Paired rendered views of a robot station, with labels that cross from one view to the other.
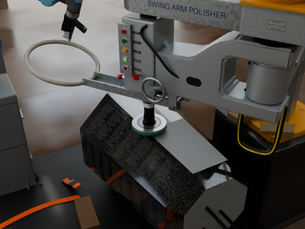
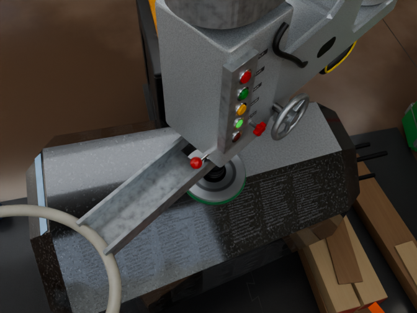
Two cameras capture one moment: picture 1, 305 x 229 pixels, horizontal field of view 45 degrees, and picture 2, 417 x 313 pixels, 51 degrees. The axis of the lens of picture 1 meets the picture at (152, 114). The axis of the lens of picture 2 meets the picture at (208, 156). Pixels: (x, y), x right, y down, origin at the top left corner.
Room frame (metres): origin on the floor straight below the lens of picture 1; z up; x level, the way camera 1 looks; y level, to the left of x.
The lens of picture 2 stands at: (1.77, 0.76, 2.10)
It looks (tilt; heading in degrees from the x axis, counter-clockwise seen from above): 57 degrees down; 282
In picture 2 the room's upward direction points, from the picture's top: 2 degrees clockwise
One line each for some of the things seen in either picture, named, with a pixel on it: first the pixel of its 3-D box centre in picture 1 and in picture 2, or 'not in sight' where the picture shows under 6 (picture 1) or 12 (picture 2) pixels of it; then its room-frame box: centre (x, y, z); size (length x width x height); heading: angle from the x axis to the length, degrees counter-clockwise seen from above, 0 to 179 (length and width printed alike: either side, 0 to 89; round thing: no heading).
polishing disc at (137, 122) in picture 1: (149, 122); (213, 172); (1.90, 0.02, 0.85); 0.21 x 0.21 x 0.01
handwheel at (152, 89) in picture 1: (156, 87); (280, 110); (1.73, -0.02, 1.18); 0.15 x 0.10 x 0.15; 59
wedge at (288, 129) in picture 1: (277, 127); not in sight; (1.90, -0.78, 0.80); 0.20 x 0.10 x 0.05; 68
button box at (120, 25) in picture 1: (126, 49); (235, 105); (1.84, 0.14, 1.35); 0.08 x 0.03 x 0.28; 59
